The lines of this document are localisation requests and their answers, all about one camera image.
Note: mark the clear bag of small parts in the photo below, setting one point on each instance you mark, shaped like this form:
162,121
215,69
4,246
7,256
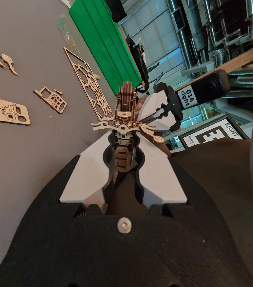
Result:
69,35

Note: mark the green plastic bin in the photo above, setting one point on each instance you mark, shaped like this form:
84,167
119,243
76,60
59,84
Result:
101,33

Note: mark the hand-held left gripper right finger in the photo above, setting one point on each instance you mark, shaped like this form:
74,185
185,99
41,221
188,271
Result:
162,179

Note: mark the framed marker sign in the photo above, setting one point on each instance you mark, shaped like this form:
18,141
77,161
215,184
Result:
218,132

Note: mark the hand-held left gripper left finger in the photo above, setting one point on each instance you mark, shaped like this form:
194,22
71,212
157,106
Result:
88,177

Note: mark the wooden beam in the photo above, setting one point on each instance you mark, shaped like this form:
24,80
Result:
240,58

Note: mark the person's right hand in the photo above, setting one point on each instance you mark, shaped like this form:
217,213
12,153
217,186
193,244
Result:
142,103

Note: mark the wooden motorcycle model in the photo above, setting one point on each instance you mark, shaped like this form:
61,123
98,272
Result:
126,101

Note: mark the small wooden square-hole piece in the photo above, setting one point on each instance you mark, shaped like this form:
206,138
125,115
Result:
1,109

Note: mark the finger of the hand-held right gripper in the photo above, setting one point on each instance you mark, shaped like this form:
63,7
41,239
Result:
164,123
153,103

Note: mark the small wooden link piece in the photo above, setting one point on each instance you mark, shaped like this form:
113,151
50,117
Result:
58,91

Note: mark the wooden sheet with round cutouts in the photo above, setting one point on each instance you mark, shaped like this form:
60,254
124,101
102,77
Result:
72,60

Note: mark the metal ventilation ducts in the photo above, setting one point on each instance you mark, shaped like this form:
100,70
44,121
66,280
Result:
218,27

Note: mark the small wooden grid cutout piece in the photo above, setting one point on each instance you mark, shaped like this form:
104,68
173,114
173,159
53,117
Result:
45,94

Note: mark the grey desk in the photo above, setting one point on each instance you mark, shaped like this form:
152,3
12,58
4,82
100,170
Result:
28,157

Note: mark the round-headed wooden piece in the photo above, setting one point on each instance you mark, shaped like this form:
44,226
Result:
6,58

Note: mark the person's dark brown clothing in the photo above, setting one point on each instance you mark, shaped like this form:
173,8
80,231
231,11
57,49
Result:
218,179

